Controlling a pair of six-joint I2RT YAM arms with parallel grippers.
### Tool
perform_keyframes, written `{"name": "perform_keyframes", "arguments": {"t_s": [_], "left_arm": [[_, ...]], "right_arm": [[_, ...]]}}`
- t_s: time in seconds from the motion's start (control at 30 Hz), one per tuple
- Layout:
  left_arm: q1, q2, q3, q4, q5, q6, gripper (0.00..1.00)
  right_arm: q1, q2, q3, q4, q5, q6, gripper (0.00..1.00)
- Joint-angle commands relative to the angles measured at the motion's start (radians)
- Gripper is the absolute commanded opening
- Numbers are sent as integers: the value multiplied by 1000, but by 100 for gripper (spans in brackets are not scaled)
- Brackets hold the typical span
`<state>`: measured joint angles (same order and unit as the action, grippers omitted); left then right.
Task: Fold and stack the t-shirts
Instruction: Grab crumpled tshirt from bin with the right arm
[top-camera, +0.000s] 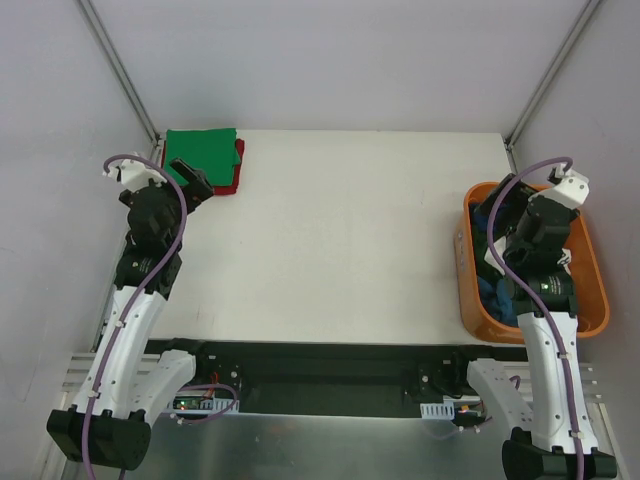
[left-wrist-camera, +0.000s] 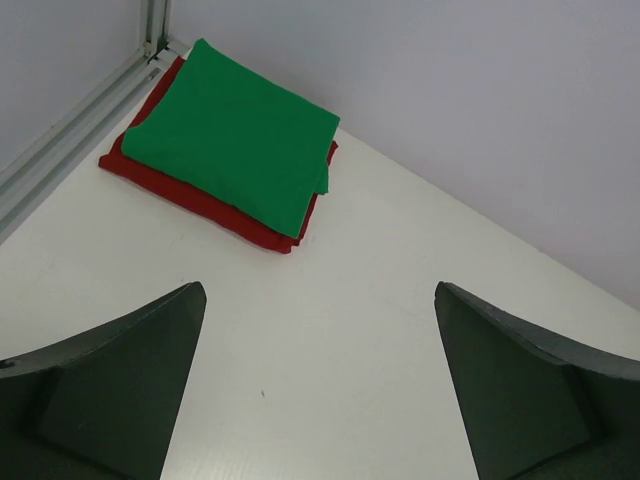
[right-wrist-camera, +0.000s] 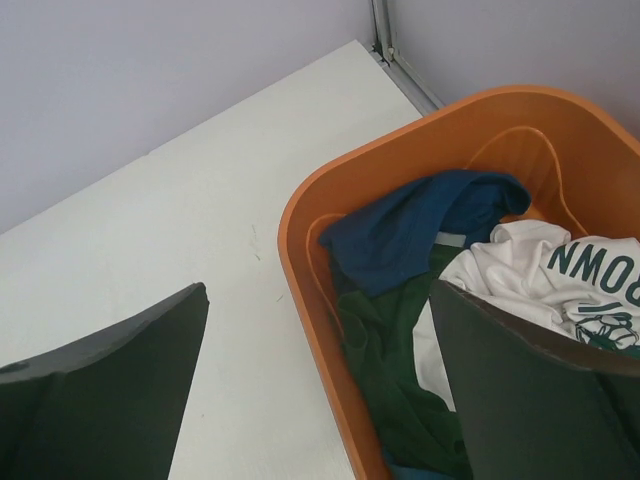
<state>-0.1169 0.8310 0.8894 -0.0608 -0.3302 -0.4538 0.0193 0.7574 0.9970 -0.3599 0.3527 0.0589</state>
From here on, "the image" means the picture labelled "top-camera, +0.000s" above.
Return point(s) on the aluminium rail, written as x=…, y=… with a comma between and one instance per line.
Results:
x=81, y=362

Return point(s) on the white green sleeved t shirt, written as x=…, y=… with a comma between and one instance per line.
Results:
x=500, y=247

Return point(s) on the blue t shirts pile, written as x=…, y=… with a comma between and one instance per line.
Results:
x=491, y=283

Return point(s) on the folded green t shirt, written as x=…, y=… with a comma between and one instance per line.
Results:
x=196, y=134

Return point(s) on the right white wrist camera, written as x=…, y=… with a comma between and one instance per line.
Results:
x=570, y=188

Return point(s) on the left aluminium frame post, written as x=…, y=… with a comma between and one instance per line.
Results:
x=98, y=29

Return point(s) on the aluminium frame post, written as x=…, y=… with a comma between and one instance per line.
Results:
x=560, y=58
x=98, y=29

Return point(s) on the right white cable duct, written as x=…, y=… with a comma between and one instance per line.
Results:
x=444, y=411

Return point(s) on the left white cable duct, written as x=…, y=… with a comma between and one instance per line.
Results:
x=198, y=405

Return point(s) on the white cable duct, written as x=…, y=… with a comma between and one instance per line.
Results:
x=198, y=405
x=444, y=411

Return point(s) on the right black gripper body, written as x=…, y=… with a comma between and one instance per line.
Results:
x=500, y=206

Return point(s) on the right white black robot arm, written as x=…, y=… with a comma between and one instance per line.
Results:
x=527, y=274

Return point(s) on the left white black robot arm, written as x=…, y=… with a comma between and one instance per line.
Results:
x=110, y=419

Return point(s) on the folded red t shirt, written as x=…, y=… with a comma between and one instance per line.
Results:
x=235, y=170

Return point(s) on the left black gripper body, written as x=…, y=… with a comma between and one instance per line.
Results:
x=198, y=183

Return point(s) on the orange plastic tub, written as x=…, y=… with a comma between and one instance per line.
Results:
x=594, y=310

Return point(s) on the right aluminium frame post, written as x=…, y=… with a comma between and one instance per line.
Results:
x=560, y=58

